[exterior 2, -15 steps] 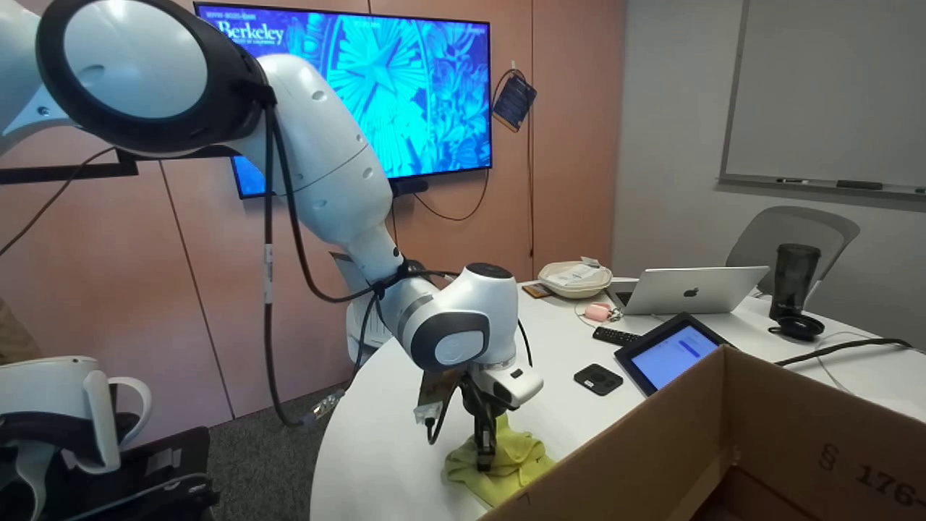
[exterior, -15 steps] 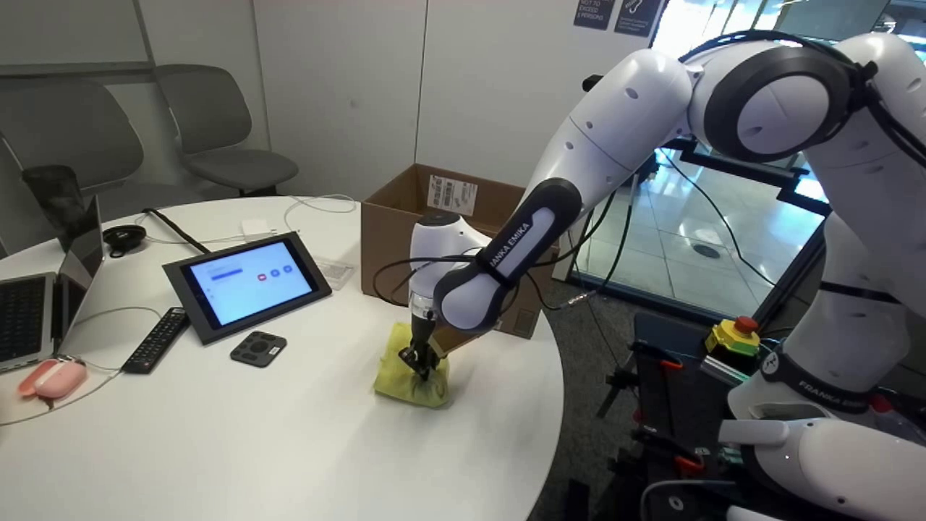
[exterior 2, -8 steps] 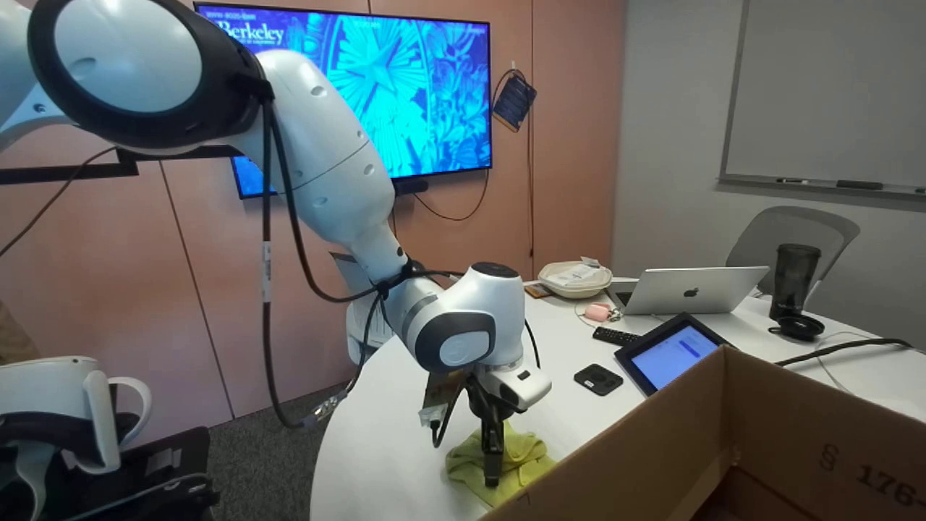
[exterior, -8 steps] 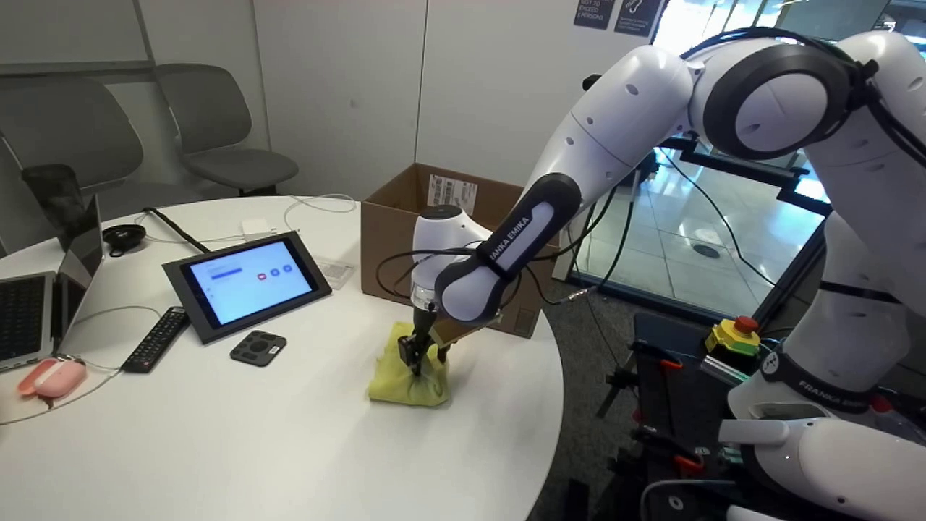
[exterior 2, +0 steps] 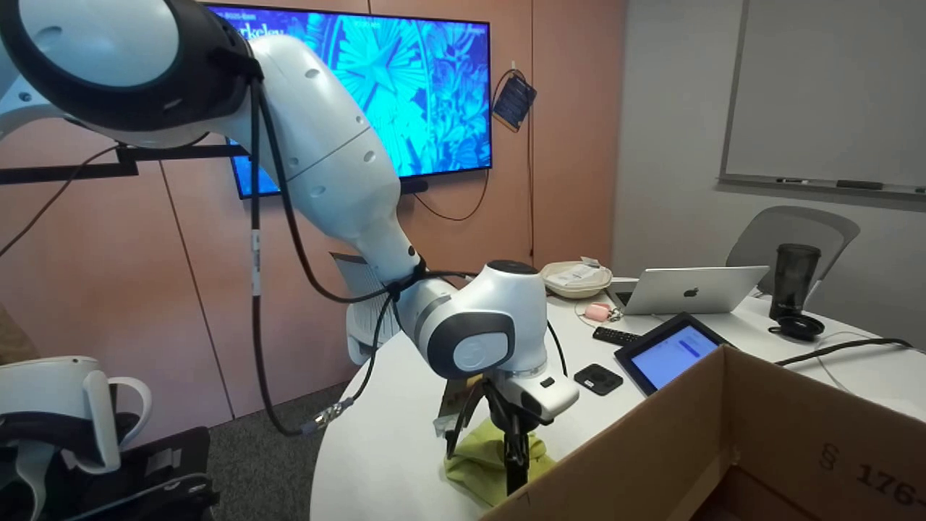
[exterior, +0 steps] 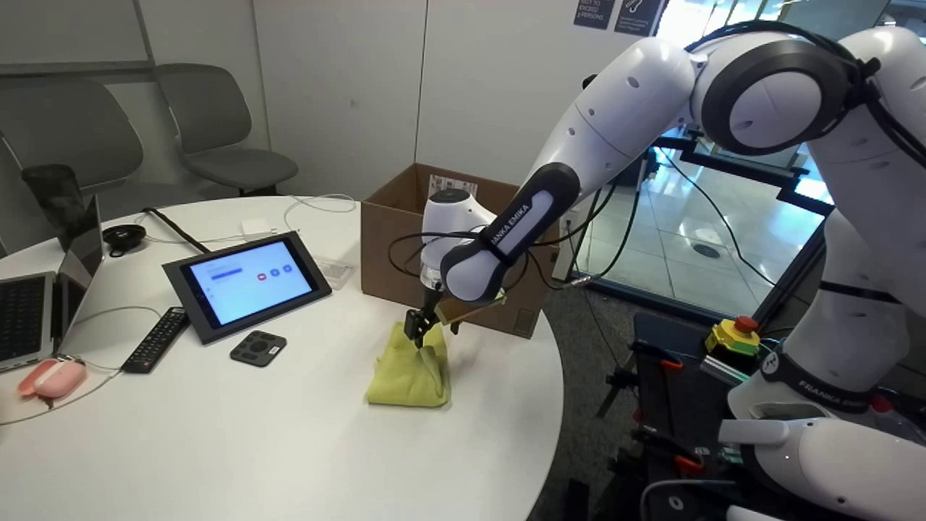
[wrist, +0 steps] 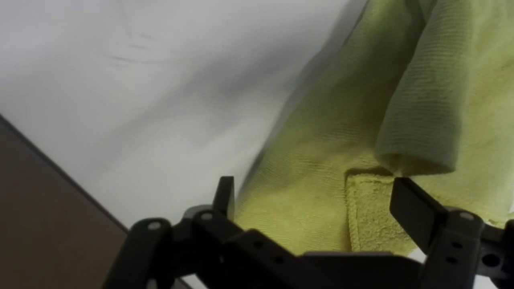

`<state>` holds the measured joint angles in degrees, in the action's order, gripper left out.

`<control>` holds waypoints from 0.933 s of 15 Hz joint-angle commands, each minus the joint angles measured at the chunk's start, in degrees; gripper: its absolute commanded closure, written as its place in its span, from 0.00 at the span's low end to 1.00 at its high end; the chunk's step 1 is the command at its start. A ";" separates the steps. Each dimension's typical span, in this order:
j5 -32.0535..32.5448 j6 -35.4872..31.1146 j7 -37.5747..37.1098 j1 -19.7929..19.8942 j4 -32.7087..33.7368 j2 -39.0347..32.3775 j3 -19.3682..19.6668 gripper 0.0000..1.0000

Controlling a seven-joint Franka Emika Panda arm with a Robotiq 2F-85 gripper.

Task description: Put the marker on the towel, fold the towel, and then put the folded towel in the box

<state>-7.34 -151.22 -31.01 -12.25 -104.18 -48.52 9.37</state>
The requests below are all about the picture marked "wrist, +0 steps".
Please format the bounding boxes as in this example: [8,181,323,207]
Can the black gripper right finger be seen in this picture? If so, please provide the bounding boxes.
[389,176,514,289]

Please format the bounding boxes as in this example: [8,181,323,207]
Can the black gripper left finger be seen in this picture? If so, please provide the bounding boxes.
[103,175,302,289]

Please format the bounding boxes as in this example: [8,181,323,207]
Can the yellow towel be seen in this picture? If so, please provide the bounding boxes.
[233,0,514,257]

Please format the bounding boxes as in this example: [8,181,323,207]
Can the brown cardboard box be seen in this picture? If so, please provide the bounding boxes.
[0,114,189,289]

